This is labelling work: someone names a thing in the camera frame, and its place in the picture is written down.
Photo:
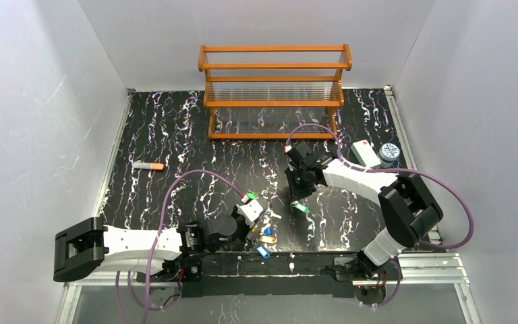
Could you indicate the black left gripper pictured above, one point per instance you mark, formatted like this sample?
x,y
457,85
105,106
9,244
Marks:
x,y
245,227

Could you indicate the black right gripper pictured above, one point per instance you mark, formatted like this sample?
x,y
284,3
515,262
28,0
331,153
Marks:
x,y
299,182

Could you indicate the cluster of tagged keys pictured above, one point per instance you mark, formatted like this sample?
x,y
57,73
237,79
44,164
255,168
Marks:
x,y
266,226

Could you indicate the yellow key tag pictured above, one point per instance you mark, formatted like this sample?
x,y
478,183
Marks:
x,y
268,240

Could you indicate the blue key tag front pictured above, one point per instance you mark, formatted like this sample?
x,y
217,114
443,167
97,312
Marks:
x,y
263,251

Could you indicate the green key tag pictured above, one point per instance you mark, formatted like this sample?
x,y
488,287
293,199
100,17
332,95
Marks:
x,y
251,195
300,206

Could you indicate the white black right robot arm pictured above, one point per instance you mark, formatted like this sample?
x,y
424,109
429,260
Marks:
x,y
408,207

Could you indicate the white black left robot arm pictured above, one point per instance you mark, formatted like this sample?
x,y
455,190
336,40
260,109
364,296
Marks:
x,y
92,246

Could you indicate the white rectangular box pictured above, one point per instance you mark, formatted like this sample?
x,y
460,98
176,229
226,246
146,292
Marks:
x,y
365,155

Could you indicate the blue white round tin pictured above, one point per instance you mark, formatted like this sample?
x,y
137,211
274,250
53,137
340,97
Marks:
x,y
388,154

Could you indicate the orange wooden shelf rack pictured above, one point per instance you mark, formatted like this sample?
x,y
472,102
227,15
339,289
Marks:
x,y
270,92

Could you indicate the orange grey marker pen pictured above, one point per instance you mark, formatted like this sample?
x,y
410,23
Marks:
x,y
148,166

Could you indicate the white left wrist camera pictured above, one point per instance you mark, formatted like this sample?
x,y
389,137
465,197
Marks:
x,y
251,211

